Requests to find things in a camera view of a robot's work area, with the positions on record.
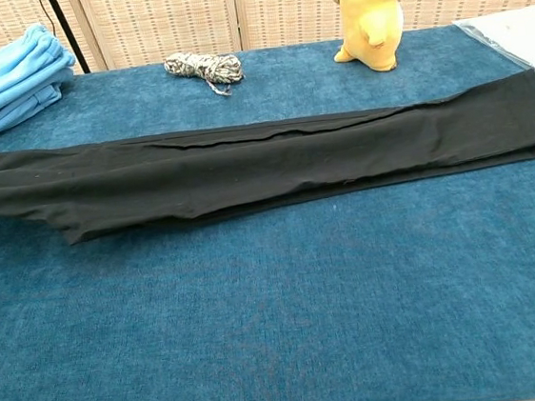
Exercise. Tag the dark blue table mat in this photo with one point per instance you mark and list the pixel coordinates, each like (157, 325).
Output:
(281, 328)

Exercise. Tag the yellow plush toy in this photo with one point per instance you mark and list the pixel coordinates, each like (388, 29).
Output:
(372, 12)

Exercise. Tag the black trousers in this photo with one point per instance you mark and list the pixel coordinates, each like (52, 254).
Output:
(245, 169)

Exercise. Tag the bamboo folding screen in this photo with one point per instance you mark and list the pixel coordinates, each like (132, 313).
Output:
(157, 20)

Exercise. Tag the clear plastic bag with papers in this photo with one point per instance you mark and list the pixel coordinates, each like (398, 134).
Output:
(514, 40)

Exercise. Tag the black tripod stand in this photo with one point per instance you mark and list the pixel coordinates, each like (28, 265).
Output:
(68, 34)

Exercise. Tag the folded light blue fleece garment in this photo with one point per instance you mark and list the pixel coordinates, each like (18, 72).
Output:
(2, 89)

